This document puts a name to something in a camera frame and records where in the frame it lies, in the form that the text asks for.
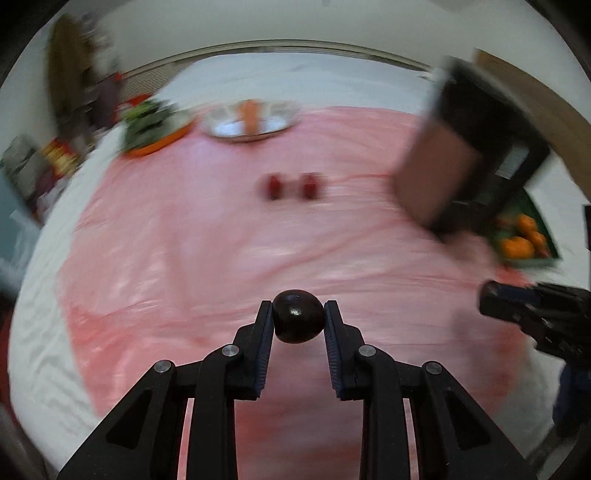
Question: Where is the green tray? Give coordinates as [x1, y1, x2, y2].
[482, 188, 561, 269]

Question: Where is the silver plate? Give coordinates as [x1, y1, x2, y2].
[200, 99, 301, 143]

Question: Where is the pink plastic sheet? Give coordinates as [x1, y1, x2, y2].
[57, 105, 537, 480]

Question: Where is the orange plate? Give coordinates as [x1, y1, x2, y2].
[122, 107, 195, 156]

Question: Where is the carrot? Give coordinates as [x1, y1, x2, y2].
[238, 99, 260, 135]

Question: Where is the small red fruit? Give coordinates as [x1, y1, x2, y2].
[266, 174, 283, 201]
[301, 173, 321, 200]

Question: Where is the wooden headboard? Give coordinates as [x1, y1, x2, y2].
[474, 49, 590, 190]

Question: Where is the orange in tray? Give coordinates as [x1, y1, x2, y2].
[499, 236, 536, 260]
[515, 214, 538, 236]

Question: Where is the dark plum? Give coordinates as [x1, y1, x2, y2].
[271, 289, 327, 344]

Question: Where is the black pink kettle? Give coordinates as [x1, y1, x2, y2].
[392, 57, 551, 240]

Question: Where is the green leafy vegetable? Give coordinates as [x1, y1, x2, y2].
[123, 100, 176, 152]

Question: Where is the white bed sheet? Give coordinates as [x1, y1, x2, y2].
[8, 52, 589, 469]

